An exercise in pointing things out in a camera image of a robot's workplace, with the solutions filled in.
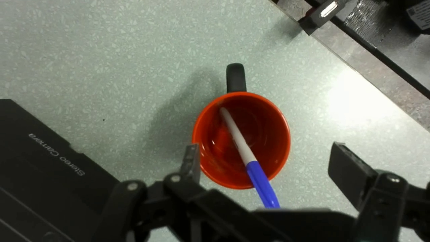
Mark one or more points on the black table clamp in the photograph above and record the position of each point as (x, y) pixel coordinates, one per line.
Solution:
(324, 11)

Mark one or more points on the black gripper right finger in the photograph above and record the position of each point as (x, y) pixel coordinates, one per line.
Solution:
(351, 172)

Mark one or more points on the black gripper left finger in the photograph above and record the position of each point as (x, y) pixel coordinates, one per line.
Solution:
(191, 163)

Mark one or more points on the black camera box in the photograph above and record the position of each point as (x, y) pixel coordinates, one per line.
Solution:
(35, 179)

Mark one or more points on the blue and white pen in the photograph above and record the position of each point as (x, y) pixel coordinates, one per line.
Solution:
(259, 179)

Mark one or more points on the black metal bar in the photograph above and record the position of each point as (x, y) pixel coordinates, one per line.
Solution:
(394, 54)

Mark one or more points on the black and red mug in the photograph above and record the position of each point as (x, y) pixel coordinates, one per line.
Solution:
(263, 129)

